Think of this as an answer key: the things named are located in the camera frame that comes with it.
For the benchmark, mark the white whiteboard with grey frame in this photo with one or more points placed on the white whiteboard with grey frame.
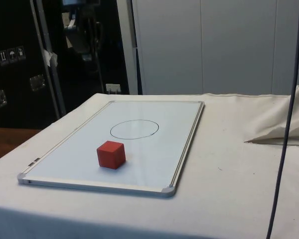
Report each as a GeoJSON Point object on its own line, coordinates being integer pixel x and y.
{"type": "Point", "coordinates": [144, 159]}

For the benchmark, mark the pale grey locker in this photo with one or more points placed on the pale grey locker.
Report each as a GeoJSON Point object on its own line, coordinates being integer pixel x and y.
{"type": "Point", "coordinates": [226, 49]}

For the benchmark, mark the black cabinet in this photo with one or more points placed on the black cabinet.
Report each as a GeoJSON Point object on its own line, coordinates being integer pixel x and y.
{"type": "Point", "coordinates": [15, 99]}

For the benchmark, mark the red cube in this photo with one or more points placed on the red cube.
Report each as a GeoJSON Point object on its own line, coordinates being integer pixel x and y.
{"type": "Point", "coordinates": [109, 155]}

